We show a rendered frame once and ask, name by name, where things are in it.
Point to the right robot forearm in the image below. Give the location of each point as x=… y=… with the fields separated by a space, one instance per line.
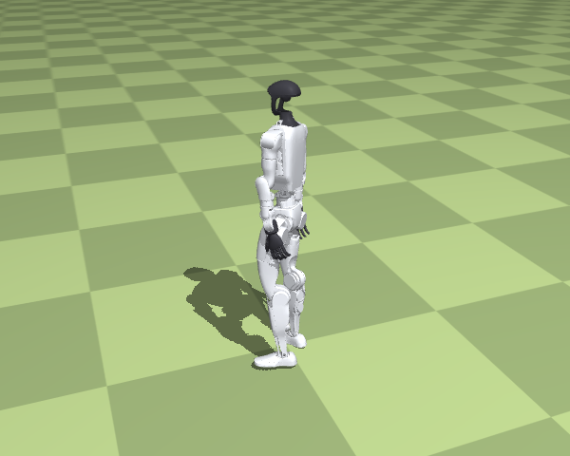
x=298 y=192

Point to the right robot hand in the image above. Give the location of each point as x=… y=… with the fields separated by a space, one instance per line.
x=305 y=228

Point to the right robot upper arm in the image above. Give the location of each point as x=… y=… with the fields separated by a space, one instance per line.
x=306 y=131

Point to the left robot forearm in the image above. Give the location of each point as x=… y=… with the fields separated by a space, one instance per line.
x=267 y=213

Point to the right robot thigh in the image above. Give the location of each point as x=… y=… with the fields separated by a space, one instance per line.
x=293 y=278

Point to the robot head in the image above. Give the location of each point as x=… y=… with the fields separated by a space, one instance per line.
x=284 y=90

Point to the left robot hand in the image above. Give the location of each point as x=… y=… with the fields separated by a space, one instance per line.
x=274 y=242

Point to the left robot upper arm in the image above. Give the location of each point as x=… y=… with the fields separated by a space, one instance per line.
x=270 y=143

